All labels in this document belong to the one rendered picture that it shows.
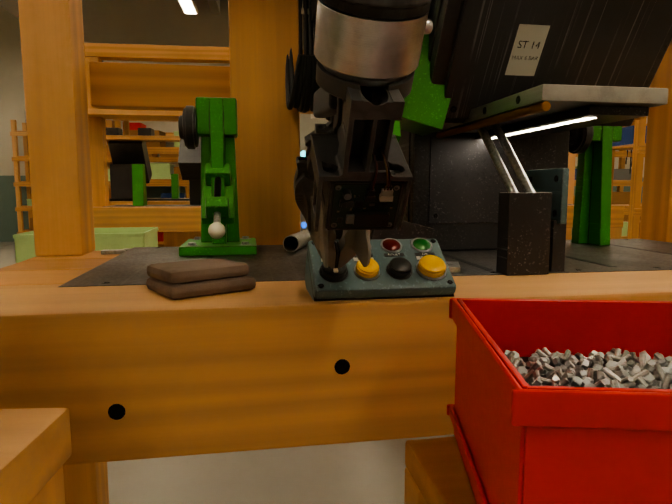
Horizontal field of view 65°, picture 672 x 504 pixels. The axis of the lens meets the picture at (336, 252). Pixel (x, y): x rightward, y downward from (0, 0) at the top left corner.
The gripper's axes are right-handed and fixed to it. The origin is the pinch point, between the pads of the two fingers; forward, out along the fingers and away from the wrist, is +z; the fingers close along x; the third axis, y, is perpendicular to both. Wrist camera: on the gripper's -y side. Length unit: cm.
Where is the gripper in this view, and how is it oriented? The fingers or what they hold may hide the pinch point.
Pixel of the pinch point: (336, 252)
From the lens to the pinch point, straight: 53.0
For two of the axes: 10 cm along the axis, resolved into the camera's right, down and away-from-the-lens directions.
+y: 1.3, 6.7, -7.3
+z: -0.9, 7.5, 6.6
